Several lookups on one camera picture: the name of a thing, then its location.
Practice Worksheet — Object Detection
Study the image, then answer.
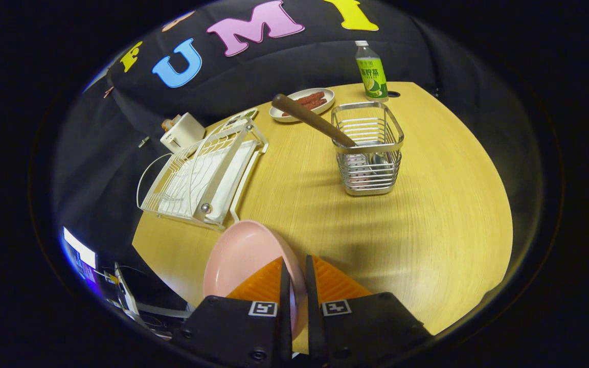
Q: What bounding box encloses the bright monitor screen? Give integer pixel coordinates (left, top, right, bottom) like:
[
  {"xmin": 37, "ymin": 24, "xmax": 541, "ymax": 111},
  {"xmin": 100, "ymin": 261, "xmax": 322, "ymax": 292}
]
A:
[{"xmin": 62, "ymin": 227, "xmax": 98, "ymax": 284}]

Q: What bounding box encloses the beige oval plate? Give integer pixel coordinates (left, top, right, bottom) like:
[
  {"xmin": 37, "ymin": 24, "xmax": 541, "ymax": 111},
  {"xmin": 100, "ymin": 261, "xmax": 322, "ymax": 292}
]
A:
[{"xmin": 269, "ymin": 87, "xmax": 335, "ymax": 123}]

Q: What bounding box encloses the white two-part sauce dish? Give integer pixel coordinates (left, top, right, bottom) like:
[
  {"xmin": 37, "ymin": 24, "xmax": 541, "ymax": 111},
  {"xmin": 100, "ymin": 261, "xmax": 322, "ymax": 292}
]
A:
[{"xmin": 221, "ymin": 107, "xmax": 258, "ymax": 128}]

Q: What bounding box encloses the silver wire basket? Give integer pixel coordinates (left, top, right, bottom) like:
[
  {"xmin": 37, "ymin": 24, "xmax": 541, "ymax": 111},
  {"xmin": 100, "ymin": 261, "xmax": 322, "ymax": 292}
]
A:
[{"xmin": 331, "ymin": 101, "xmax": 405, "ymax": 196}]

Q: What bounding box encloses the white toaster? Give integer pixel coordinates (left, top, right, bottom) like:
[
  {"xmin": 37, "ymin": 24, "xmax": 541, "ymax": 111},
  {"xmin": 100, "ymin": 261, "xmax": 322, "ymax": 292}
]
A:
[{"xmin": 160, "ymin": 112, "xmax": 206, "ymax": 154}]

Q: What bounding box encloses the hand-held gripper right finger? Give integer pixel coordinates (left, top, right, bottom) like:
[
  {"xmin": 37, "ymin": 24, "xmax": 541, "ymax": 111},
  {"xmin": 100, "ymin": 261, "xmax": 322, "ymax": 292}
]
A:
[{"xmin": 305, "ymin": 255, "xmax": 433, "ymax": 367}]

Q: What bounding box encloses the pink plate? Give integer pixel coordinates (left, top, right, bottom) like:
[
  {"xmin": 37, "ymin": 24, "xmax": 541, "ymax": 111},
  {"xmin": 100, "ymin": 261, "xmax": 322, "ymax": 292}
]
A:
[{"xmin": 203, "ymin": 220, "xmax": 309, "ymax": 340}]

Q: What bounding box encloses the green label drink bottle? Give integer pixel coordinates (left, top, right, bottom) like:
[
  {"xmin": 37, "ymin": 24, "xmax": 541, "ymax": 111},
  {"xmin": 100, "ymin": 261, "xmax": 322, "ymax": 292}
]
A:
[{"xmin": 354, "ymin": 40, "xmax": 389, "ymax": 103}]

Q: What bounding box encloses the white wire dish rack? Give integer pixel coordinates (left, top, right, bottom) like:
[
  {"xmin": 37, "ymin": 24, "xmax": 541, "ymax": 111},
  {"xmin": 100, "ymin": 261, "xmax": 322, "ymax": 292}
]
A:
[{"xmin": 136, "ymin": 117, "xmax": 269, "ymax": 232}]

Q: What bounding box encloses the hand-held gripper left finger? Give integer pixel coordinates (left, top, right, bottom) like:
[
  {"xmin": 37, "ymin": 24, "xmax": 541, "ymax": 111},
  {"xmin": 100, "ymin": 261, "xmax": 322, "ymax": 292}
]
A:
[{"xmin": 172, "ymin": 256, "xmax": 293, "ymax": 366}]

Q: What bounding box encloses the black backdrop cloth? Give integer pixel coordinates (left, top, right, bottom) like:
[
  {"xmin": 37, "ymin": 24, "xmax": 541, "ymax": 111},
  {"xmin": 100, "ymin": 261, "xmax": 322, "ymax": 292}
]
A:
[{"xmin": 52, "ymin": 0, "xmax": 546, "ymax": 266}]

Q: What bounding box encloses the white metal frame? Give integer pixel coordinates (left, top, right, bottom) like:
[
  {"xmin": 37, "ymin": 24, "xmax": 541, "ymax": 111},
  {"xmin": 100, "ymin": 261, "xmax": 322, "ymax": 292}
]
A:
[{"xmin": 113, "ymin": 262, "xmax": 193, "ymax": 339}]

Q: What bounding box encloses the brown handled spoon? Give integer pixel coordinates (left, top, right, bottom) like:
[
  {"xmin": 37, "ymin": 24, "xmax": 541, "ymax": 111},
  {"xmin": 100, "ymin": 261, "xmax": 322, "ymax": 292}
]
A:
[{"xmin": 272, "ymin": 94, "xmax": 391, "ymax": 172}]

